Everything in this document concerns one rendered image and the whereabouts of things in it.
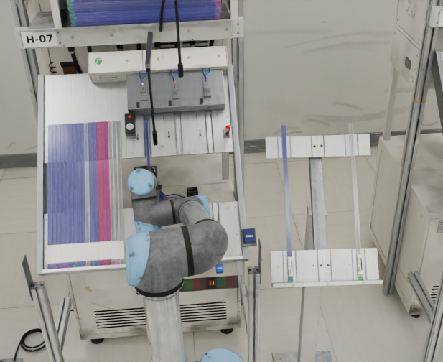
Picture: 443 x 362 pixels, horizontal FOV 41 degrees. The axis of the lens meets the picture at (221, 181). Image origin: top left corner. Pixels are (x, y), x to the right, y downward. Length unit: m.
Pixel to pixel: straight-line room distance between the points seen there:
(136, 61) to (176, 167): 0.71
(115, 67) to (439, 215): 1.38
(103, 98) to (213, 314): 1.04
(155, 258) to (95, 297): 1.24
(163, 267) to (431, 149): 1.86
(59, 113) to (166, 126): 0.38
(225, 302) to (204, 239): 1.24
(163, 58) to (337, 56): 1.91
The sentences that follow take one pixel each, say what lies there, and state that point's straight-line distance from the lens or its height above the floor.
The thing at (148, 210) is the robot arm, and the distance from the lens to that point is 1.70.
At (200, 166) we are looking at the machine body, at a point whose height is 0.62.
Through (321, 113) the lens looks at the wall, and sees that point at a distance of 3.98.
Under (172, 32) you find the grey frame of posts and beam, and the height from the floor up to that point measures 1.34.
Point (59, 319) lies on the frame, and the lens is 2.45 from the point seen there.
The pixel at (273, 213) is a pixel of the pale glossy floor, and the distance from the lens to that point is 3.42.
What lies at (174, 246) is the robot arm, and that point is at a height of 1.18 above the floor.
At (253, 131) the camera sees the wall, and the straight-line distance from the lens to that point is 3.95.
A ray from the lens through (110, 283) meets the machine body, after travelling 2.46.
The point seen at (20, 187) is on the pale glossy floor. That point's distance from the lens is 3.93.
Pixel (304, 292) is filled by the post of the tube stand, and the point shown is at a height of 0.50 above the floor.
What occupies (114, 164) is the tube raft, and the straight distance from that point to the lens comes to 2.06.
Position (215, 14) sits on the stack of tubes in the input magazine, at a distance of 2.05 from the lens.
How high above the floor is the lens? 1.99
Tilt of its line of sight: 32 degrees down
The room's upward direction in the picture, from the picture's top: 2 degrees counter-clockwise
